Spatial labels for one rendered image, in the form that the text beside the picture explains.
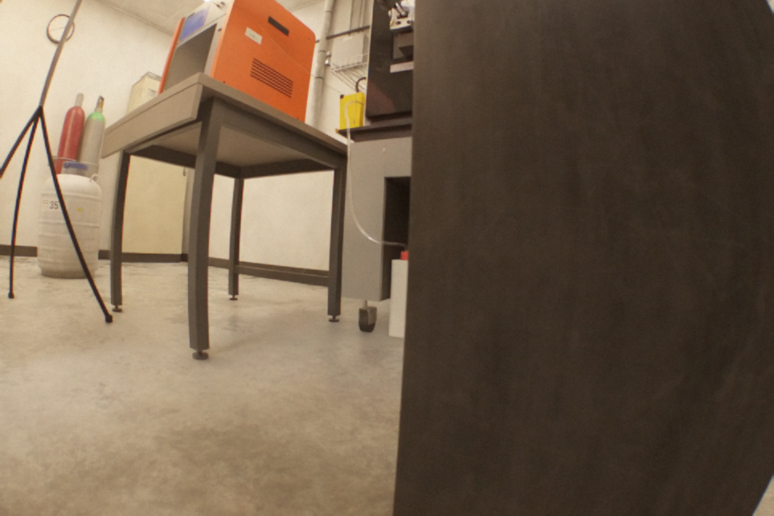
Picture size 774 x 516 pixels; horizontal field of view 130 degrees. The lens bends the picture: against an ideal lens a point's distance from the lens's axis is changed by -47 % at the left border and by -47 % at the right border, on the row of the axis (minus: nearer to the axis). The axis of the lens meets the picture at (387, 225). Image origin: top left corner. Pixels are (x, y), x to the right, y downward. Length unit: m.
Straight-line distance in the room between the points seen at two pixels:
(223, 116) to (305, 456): 0.81
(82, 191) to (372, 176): 1.83
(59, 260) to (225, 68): 1.71
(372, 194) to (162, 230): 3.04
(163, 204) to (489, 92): 3.80
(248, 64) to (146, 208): 2.89
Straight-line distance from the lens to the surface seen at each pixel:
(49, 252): 2.40
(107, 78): 4.26
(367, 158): 1.19
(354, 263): 1.17
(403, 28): 1.34
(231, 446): 0.57
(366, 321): 1.21
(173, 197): 3.97
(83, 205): 2.37
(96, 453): 0.58
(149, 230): 3.82
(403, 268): 1.15
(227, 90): 0.93
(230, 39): 1.07
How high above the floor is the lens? 0.32
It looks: 3 degrees up
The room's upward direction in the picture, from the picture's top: 2 degrees clockwise
